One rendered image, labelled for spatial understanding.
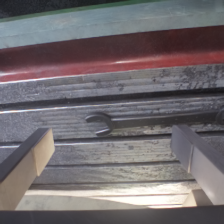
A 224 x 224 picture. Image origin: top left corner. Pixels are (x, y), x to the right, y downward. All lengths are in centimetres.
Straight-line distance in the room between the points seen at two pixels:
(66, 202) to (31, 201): 7
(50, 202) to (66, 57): 26
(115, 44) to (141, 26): 5
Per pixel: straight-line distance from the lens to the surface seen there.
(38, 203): 37
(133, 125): 28
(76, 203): 34
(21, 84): 28
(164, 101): 27
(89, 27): 21
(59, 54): 26
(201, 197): 58
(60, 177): 49
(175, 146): 17
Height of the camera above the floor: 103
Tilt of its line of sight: 48 degrees down
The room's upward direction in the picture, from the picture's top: 178 degrees counter-clockwise
